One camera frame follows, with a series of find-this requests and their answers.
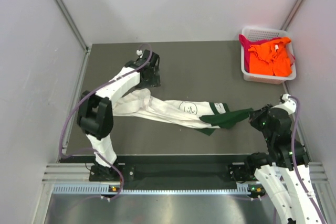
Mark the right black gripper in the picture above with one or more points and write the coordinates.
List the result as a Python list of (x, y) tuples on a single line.
[(254, 115)]

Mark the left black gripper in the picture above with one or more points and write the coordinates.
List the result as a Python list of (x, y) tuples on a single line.
[(154, 81)]

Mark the white and green t-shirt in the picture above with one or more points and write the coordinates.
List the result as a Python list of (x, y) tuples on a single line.
[(204, 117)]

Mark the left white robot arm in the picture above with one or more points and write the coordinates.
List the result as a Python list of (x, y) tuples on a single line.
[(95, 115)]

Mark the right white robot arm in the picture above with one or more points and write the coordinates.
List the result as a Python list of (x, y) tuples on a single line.
[(284, 171)]

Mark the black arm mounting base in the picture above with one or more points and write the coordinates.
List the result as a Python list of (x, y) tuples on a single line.
[(226, 167)]

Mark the orange t-shirt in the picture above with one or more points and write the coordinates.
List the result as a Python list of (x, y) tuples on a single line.
[(270, 58)]

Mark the pink t-shirt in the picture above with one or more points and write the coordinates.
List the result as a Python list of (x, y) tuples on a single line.
[(246, 45)]

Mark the white plastic laundry basket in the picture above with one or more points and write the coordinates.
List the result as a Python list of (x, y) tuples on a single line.
[(257, 34)]

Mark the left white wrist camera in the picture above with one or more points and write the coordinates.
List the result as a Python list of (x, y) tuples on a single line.
[(139, 53)]

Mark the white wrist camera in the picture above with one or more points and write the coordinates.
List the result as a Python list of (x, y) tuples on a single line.
[(139, 53), (286, 107)]

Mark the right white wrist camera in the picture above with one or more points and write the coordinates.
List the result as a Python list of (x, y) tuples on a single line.
[(286, 107)]

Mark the grey slotted cable duct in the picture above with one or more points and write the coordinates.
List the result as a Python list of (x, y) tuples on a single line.
[(105, 189)]

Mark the left aluminium frame post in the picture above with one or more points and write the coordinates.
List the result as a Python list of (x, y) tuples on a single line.
[(71, 23)]

